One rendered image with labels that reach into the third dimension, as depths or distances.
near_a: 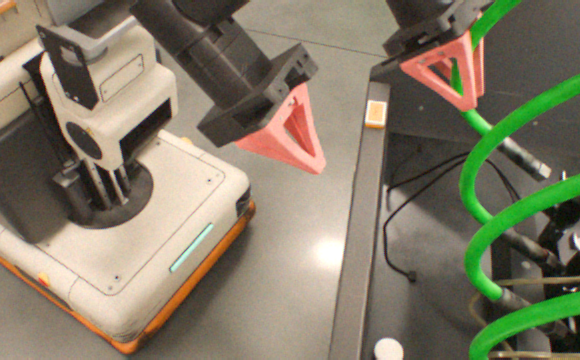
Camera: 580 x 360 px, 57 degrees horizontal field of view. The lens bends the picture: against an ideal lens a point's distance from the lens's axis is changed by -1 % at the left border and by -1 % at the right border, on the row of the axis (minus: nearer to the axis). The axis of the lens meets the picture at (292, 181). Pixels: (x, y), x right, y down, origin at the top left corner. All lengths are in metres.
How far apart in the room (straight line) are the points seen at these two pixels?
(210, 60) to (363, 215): 0.41
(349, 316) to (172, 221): 0.99
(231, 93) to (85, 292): 1.18
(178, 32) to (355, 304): 0.42
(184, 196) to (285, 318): 0.49
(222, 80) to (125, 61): 0.75
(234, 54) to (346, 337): 0.39
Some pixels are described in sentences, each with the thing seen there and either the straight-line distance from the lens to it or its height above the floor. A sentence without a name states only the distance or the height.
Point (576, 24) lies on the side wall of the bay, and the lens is 0.91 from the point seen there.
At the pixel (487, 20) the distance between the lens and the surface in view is 0.51.
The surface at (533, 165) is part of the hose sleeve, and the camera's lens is 0.64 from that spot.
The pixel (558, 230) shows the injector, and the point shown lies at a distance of 0.73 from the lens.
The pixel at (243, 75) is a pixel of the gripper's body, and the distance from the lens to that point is 0.42.
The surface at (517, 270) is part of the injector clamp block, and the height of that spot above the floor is 0.98.
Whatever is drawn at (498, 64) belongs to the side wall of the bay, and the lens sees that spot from 0.94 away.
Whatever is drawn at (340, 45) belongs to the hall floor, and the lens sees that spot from 2.61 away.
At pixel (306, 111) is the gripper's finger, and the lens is 0.46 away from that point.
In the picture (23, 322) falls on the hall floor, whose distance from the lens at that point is 1.91.
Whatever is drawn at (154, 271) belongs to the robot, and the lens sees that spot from 1.53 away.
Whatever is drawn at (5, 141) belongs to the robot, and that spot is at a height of 0.67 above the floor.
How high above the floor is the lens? 1.57
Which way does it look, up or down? 51 degrees down
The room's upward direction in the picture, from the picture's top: straight up
